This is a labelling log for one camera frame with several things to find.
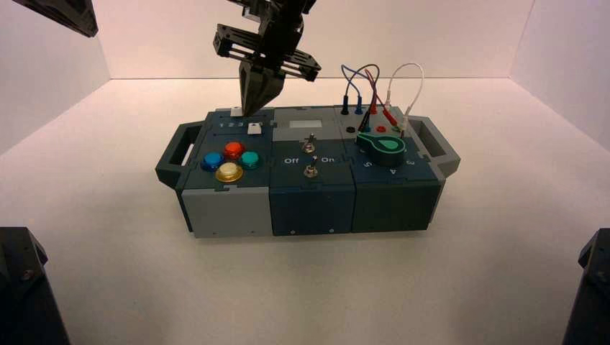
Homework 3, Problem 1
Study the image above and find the blue round push button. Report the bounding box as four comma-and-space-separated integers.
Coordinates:
200, 152, 225, 173

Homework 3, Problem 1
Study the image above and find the red jumper cable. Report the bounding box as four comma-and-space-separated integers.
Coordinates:
364, 69, 399, 127

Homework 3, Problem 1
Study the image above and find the blue jumper cable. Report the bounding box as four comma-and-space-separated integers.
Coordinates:
340, 65, 382, 133

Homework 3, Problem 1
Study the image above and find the yellow round push button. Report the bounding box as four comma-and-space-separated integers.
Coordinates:
214, 162, 244, 184

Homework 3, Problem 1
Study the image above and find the green rotary pointer knob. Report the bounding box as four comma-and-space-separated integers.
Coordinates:
355, 133, 406, 167

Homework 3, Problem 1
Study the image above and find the teal round push button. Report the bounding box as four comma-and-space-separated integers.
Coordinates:
237, 151, 263, 171

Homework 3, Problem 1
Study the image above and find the black jumper cable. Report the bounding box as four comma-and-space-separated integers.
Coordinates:
340, 64, 381, 132

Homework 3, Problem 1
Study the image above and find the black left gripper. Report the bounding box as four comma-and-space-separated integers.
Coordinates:
213, 0, 321, 116

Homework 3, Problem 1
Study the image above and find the red round push button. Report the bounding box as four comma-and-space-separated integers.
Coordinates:
223, 142, 246, 161

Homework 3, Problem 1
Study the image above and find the grey and blue control box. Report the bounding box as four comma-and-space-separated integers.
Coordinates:
155, 105, 461, 239

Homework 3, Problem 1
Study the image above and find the white jumper cable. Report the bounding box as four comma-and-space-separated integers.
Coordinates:
383, 63, 425, 132

